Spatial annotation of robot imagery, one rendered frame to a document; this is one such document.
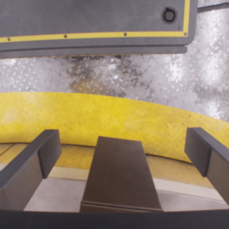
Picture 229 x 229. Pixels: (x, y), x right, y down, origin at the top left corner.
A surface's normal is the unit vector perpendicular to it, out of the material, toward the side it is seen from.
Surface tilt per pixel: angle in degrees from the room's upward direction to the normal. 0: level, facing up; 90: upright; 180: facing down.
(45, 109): 0
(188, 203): 0
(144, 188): 90
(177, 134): 0
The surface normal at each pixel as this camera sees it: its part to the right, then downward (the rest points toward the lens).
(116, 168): 0.14, -0.95
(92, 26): -0.01, 0.29
